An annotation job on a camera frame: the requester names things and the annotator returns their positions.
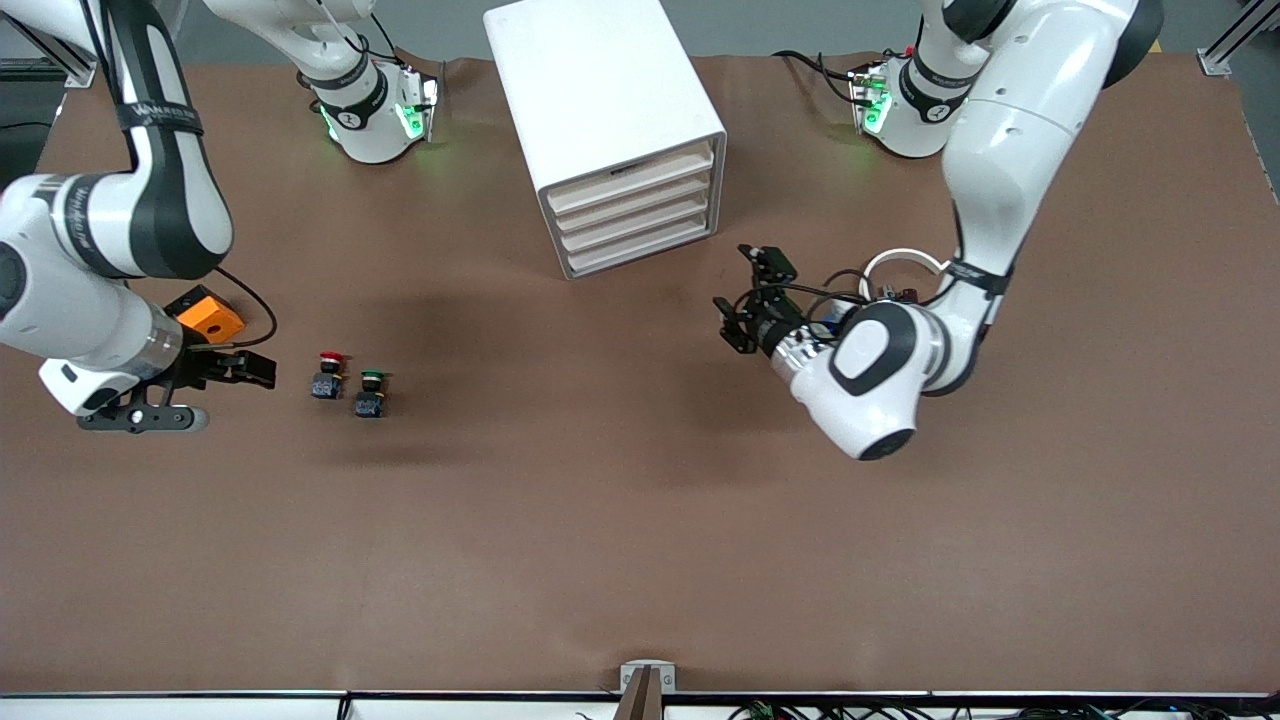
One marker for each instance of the brown electrical component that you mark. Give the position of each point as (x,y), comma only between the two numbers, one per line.
(900,293)

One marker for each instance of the aluminium frame profile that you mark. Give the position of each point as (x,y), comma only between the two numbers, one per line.
(70,65)
(1225,50)

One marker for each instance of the red push button switch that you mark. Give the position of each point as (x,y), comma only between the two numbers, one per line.
(328,382)

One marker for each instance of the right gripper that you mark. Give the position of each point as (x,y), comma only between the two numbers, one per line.
(203,366)

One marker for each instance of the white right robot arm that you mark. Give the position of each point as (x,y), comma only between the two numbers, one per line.
(165,210)

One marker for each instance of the green push button switch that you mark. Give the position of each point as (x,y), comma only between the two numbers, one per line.
(370,402)

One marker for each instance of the white drawer cabinet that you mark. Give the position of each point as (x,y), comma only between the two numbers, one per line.
(590,80)

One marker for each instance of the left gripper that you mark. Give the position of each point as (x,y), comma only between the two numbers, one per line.
(769,329)

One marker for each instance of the cream plastic drawer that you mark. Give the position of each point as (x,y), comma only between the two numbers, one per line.
(636,222)
(630,180)
(640,243)
(632,202)

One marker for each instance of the white table edge rail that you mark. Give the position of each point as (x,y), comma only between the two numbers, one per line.
(200,708)

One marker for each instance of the orange and black button box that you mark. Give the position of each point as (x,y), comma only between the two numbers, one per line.
(212,320)

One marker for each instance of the metal bracket with post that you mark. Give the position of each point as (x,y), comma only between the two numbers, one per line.
(648,700)

